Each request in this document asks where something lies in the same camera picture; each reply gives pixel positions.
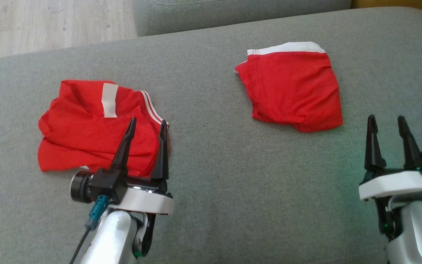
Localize grey sofa back cushion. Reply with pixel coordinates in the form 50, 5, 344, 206
132, 0, 353, 37

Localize red shorts with white trim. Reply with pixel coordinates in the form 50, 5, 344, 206
234, 41, 344, 133

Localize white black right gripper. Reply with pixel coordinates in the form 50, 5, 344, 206
358, 114, 422, 241

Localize red Bulls basketball jersey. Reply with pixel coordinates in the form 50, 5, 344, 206
37, 79, 171, 179

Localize grey sofa seat cushion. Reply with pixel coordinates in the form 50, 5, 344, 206
0, 6, 422, 264

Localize yellow wooden furniture edge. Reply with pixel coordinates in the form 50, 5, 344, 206
350, 0, 422, 27

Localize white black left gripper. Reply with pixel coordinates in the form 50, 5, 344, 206
110, 117, 175, 258

